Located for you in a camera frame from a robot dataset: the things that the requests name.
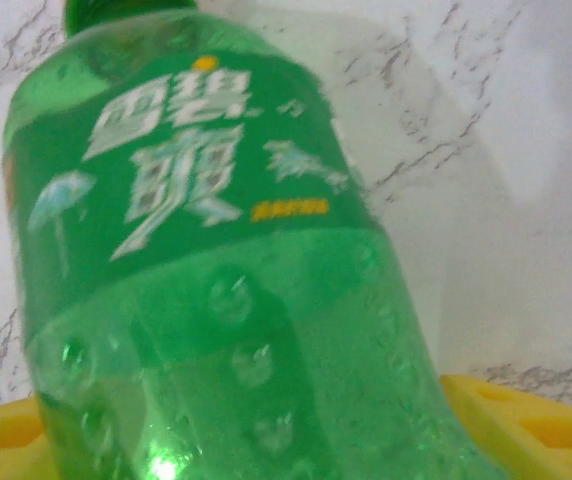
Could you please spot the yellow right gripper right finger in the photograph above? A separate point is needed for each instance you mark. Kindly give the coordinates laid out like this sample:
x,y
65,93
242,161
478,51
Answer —
x,y
541,440

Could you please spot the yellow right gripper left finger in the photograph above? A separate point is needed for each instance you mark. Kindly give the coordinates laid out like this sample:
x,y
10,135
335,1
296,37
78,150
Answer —
x,y
1,445

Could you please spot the green bottle with green cap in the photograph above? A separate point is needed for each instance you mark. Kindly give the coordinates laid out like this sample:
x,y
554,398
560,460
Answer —
x,y
191,250

